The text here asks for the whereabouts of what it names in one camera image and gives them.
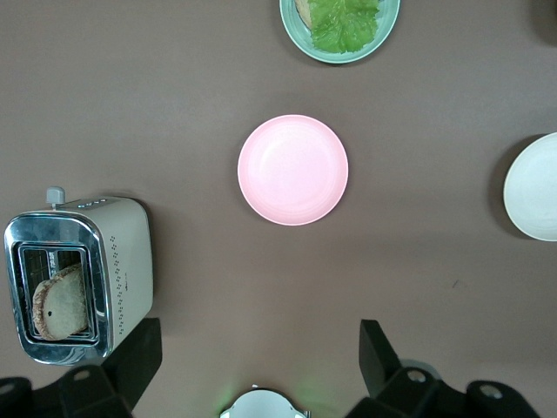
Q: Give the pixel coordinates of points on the toast slice with dark crust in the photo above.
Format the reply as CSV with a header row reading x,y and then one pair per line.
x,y
61,309

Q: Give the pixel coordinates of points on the wide beige bowl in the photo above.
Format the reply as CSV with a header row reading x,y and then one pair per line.
x,y
535,187

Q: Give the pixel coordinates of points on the pale green plate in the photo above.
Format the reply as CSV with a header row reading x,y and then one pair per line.
x,y
298,41

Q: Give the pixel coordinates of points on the wide pink bowl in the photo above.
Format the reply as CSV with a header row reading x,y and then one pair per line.
x,y
292,170

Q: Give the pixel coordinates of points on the beige and chrome toaster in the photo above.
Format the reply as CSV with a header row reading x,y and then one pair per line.
x,y
126,261

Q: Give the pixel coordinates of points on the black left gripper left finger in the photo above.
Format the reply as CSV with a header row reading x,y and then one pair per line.
x,y
139,357

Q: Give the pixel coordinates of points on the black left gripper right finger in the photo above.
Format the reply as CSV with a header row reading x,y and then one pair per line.
x,y
378,361

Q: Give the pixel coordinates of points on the brown bread slice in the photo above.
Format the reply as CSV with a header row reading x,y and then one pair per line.
x,y
303,11

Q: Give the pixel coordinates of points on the green lettuce leaf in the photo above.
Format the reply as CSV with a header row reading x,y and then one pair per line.
x,y
344,26

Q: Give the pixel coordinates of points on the brown table cover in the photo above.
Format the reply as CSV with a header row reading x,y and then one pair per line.
x,y
174,130

